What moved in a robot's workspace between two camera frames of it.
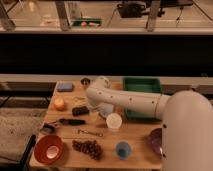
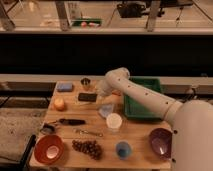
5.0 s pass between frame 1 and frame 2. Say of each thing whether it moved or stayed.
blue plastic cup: stayed
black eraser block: moved
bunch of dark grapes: stayed
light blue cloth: stayed
